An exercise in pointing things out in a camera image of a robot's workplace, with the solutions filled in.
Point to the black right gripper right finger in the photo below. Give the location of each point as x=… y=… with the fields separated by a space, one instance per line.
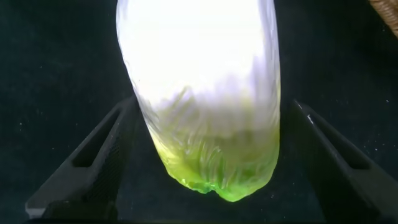
x=351 y=186

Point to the white green napa cabbage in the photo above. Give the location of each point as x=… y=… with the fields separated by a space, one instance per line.
x=199 y=77

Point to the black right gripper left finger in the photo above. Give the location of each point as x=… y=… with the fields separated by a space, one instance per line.
x=71 y=186

